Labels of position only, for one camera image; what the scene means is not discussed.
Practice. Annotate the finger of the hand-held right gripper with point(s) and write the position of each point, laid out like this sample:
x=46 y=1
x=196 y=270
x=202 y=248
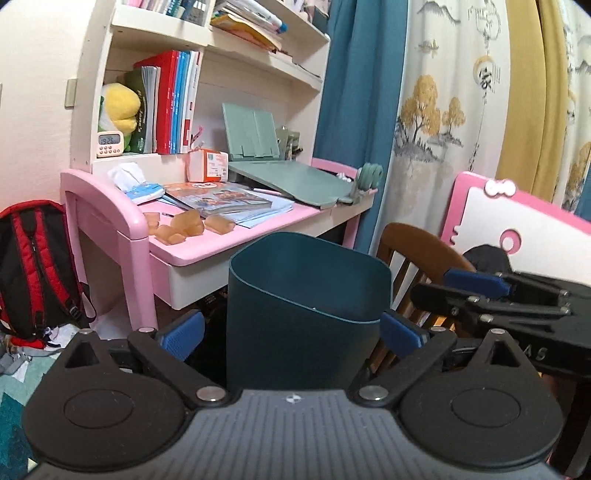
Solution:
x=475 y=282
x=508 y=311

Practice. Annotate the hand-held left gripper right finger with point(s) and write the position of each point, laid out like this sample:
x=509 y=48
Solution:
x=401 y=334

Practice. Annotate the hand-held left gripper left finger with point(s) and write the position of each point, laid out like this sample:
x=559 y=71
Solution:
x=182 y=334

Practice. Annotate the teal trash bin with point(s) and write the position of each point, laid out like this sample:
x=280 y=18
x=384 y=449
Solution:
x=300 y=341

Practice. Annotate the wooden chair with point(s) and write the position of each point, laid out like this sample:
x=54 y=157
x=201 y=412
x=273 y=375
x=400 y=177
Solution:
x=415 y=240

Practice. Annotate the pink white board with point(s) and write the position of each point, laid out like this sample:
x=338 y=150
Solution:
x=545 y=226

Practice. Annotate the pink desk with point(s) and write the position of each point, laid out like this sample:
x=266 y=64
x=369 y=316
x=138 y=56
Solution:
x=221 y=242

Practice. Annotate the stack of workbooks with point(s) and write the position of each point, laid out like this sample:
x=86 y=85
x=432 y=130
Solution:
x=221 y=198

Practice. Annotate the blue white tissue pack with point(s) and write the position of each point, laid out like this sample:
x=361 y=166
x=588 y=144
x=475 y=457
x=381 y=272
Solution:
x=143 y=191

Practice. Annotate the green clamp knob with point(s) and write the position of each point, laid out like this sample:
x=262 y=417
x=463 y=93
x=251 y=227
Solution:
x=369 y=175

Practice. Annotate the red black backpack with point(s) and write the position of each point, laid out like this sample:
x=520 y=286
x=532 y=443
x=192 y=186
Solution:
x=41 y=258

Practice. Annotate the pink pen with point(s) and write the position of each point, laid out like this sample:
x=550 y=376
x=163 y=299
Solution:
x=263 y=189

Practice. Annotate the orange white box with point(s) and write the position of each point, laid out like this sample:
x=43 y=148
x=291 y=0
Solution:
x=210 y=166

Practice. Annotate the green tilting desk board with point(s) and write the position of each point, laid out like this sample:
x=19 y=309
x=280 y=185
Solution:
x=295 y=182

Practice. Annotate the teal cream zigzag quilt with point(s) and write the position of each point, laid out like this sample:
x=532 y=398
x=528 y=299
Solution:
x=14 y=415

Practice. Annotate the yellow curtain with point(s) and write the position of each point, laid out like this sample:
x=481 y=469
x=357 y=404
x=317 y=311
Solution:
x=535 y=92

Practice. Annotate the white digital timer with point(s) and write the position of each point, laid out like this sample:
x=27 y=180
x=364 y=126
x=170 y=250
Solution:
x=111 y=144

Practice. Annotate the green book stand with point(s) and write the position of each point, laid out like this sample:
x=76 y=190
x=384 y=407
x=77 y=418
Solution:
x=251 y=131

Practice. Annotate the tree print curtain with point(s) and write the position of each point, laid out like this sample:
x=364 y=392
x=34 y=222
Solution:
x=443 y=69

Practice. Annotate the pen holder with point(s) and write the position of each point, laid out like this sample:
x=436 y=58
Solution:
x=288 y=143

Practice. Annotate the blue curtain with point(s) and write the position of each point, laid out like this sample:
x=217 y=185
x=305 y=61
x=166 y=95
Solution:
x=364 y=92

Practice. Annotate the row of red blue books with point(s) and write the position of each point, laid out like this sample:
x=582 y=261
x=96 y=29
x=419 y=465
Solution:
x=171 y=101

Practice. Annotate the yellow green plush toy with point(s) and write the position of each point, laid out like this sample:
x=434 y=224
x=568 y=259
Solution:
x=121 y=104

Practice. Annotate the white desk shelf unit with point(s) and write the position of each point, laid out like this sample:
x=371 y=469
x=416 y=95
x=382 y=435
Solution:
x=258 y=92

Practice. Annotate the stack of papers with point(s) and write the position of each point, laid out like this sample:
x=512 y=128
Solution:
x=244 y=23

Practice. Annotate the shelf books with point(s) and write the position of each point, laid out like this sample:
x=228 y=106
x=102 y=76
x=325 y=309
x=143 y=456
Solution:
x=184 y=9

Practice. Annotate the wall switch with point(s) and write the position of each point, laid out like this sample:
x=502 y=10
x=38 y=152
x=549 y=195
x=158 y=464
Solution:
x=70 y=92

